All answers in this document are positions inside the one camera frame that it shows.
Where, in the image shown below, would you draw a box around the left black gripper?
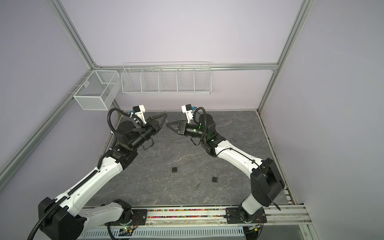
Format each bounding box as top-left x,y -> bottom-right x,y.
130,113 -> 167,150

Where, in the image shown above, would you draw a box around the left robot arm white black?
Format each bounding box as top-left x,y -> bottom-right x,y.
28,108 -> 167,240

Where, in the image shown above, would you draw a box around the white mesh box basket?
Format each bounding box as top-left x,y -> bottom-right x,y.
74,70 -> 122,111

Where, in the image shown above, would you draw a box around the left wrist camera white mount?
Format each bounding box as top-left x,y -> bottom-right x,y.
130,105 -> 147,127

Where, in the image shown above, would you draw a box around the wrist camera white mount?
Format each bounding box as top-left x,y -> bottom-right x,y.
130,105 -> 147,127
182,104 -> 196,124

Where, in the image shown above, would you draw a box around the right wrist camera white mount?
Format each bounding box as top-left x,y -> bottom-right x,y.
182,104 -> 196,124

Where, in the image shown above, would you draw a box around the long white wire basket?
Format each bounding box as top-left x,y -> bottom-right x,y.
121,62 -> 212,95

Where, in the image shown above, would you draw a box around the white vented cable duct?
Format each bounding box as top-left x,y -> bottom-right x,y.
79,226 -> 246,240

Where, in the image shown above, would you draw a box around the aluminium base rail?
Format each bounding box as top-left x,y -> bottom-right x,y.
64,203 -> 312,231

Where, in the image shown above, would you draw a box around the aluminium frame profiles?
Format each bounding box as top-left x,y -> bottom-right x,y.
1,1 -> 314,191

